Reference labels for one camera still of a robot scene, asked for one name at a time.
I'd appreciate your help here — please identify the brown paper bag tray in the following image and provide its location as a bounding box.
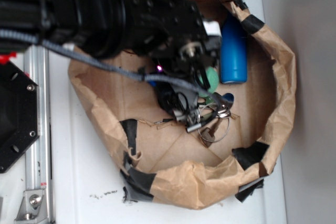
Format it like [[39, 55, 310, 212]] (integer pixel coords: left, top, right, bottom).
[[68, 0, 297, 209]]

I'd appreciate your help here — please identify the bunch of metal keys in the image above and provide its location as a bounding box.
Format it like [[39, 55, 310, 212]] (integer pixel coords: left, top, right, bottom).
[[197, 92, 234, 148]]

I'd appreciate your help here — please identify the green foam ball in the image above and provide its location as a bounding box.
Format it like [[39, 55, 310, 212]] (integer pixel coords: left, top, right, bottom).
[[195, 67, 219, 93]]

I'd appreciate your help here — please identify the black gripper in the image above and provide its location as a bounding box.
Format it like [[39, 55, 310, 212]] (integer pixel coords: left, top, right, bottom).
[[136, 0, 221, 132]]

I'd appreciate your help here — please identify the metal corner bracket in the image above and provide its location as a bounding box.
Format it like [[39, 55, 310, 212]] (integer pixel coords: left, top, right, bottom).
[[14, 189, 49, 224]]

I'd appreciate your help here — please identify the aluminium extrusion rail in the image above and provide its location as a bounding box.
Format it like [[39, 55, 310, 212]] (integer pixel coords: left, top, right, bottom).
[[15, 46, 55, 223]]

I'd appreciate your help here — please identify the grey braided cable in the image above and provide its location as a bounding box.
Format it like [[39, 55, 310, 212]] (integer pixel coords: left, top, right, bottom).
[[0, 29, 224, 109]]

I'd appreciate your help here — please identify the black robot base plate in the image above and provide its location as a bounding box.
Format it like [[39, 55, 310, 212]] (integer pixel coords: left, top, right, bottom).
[[0, 61, 39, 174]]

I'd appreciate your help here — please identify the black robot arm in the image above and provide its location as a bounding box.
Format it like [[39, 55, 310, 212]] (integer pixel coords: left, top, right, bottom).
[[1, 0, 221, 132]]

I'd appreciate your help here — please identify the blue plastic bottle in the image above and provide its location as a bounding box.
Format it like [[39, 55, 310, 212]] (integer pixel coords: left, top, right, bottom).
[[220, 13, 247, 84]]

